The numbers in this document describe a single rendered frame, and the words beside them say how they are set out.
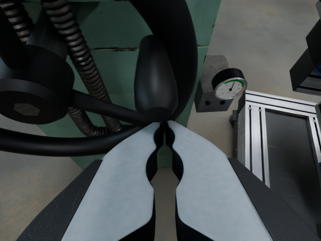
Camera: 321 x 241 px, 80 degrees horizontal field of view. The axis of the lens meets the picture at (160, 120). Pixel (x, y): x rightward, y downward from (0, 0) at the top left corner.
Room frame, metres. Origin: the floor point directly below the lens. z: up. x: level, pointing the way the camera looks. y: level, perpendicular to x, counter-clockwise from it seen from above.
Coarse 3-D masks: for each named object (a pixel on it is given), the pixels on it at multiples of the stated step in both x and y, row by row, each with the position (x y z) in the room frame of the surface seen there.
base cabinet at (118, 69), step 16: (128, 48) 0.30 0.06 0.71; (96, 64) 0.29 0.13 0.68; (112, 64) 0.29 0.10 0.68; (128, 64) 0.29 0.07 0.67; (80, 80) 0.28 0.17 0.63; (112, 80) 0.29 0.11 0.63; (128, 80) 0.29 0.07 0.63; (112, 96) 0.29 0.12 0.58; (128, 96) 0.29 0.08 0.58; (192, 96) 0.31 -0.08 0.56; (48, 128) 0.26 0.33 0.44; (64, 128) 0.27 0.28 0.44; (80, 160) 0.26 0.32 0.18; (160, 160) 0.30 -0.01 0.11
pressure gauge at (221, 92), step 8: (224, 72) 0.27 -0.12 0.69; (232, 72) 0.27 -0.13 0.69; (240, 72) 0.27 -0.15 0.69; (216, 80) 0.26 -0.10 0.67; (224, 80) 0.25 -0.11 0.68; (232, 80) 0.25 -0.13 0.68; (240, 80) 0.25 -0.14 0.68; (216, 88) 0.25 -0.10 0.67; (224, 88) 0.25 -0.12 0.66; (232, 88) 0.25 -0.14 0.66; (240, 88) 0.26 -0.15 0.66; (216, 96) 0.25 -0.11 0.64; (224, 96) 0.25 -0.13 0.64; (232, 96) 0.25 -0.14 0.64
